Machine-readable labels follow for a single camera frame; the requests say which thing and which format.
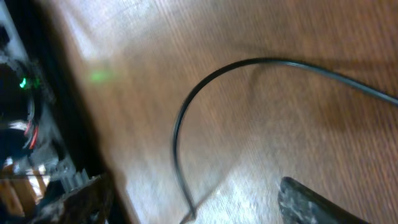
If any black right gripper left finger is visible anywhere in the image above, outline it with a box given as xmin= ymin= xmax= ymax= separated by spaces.
xmin=29 ymin=174 xmax=114 ymax=224

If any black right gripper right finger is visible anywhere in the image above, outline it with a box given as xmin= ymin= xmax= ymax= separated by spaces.
xmin=278 ymin=177 xmax=369 ymax=224

